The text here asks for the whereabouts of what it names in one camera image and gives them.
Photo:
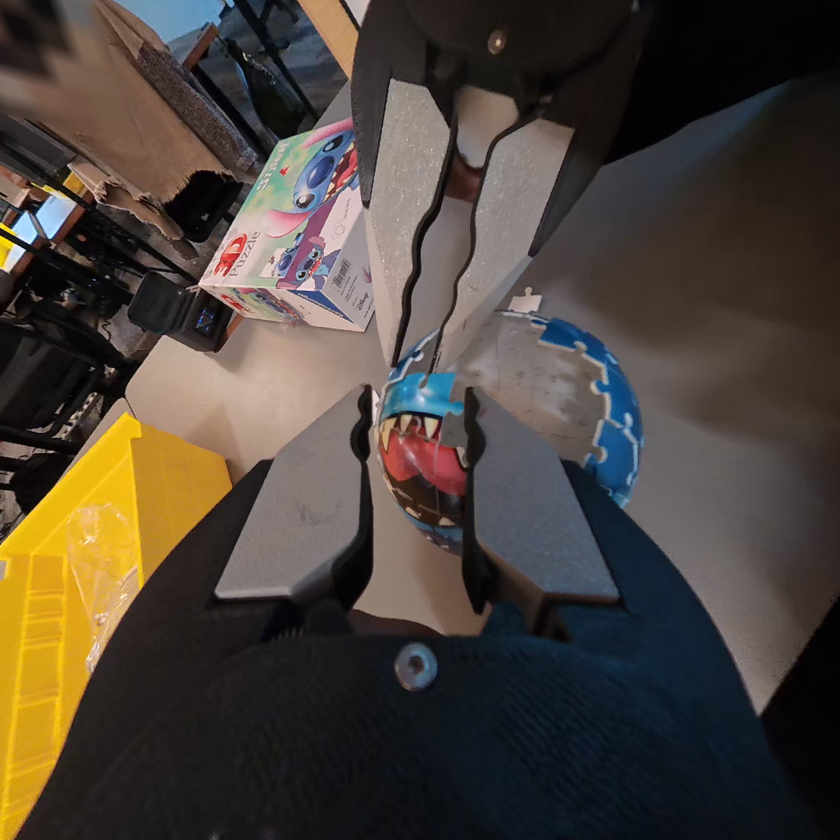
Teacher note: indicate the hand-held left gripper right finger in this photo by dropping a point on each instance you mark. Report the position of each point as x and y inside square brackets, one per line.
[531, 525]

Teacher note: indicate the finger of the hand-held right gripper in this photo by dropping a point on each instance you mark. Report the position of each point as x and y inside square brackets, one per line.
[403, 184]
[518, 190]

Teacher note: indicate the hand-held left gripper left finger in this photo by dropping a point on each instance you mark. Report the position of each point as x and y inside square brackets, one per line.
[295, 518]

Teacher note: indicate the blue puzzle ball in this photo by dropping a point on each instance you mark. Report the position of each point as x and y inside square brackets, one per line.
[564, 394]

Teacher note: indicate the white puzzle piece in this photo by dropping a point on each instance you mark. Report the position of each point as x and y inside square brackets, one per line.
[528, 303]

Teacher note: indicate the cartoon puzzle box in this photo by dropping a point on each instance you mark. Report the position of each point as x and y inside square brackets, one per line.
[289, 216]

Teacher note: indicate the yellow plastic bin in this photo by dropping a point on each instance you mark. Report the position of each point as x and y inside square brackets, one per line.
[164, 472]

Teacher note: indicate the clear plastic bag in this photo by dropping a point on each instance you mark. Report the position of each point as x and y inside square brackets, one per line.
[105, 558]

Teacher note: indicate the black digital timer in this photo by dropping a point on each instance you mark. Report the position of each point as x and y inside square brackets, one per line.
[170, 308]

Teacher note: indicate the black office chair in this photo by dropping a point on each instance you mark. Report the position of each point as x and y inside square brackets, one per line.
[39, 374]

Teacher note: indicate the tan cardboard sheet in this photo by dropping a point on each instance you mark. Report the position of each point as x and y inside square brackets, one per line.
[118, 98]

